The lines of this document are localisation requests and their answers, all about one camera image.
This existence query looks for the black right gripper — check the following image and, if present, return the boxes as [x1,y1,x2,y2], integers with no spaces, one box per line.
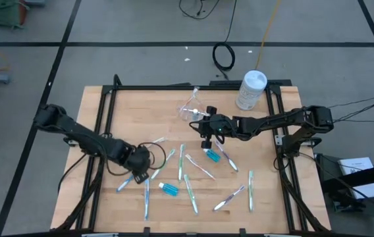
[189,105,238,139]

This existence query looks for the white wipes canister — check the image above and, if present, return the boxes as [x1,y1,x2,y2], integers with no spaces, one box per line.
[234,69,268,111]

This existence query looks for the white booklet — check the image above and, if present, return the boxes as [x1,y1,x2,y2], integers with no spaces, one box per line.
[337,157,374,200]

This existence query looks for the black side stand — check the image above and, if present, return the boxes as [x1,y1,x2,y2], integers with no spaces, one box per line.
[315,153,374,237]

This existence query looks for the green bag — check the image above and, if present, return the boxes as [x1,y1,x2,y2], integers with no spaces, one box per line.
[0,0,29,30]

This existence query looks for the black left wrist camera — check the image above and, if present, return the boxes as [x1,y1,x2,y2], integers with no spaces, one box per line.
[133,172,148,184]

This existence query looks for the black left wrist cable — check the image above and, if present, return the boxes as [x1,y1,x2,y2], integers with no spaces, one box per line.
[104,141,167,177]

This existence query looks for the coiled black cable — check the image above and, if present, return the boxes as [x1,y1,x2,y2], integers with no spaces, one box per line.
[211,0,238,81]

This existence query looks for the looped black floor cable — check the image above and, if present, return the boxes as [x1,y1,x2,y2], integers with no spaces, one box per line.
[178,0,223,20]

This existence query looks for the yellow hanging cable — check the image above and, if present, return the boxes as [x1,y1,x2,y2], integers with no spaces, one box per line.
[255,0,282,70]

